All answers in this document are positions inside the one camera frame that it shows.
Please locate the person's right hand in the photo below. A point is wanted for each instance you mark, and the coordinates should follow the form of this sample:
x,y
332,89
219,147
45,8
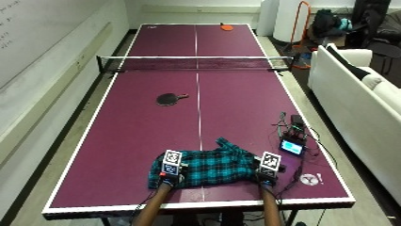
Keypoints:
x,y
267,175

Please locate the person's left hand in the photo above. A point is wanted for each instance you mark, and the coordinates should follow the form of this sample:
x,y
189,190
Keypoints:
x,y
171,177

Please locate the teal plaid shirt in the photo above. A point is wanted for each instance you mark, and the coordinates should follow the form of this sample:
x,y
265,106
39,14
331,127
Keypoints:
x,y
214,166

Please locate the white marker cube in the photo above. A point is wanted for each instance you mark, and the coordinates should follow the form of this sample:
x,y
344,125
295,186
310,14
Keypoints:
x,y
270,162
173,161

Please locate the small screen electronics device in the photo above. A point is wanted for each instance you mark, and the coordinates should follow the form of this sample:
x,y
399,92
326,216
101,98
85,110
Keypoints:
x,y
294,139

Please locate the black table tennis paddle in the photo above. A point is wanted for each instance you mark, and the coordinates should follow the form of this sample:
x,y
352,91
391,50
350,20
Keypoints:
x,y
169,99

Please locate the white sofa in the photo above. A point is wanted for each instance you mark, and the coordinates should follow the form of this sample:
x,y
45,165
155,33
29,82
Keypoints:
x,y
359,106

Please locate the table tennis net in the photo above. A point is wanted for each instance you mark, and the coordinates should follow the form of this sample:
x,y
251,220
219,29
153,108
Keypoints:
x,y
197,62

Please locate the orange table tennis paddle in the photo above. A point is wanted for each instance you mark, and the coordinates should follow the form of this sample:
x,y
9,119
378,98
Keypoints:
x,y
227,27

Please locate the white cylindrical column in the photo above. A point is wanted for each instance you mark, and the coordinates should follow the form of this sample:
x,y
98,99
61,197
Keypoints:
x,y
292,20

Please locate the black backpack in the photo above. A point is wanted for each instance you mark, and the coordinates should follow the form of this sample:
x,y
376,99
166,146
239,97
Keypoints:
x,y
326,22

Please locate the black office chair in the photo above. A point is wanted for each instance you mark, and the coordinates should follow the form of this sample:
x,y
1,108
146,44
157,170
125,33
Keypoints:
x,y
374,28

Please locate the whiteboard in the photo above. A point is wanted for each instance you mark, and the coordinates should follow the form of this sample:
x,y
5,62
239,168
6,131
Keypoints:
x,y
38,34

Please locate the orange metal frame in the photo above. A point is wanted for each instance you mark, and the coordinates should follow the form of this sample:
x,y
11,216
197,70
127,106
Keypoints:
x,y
302,34

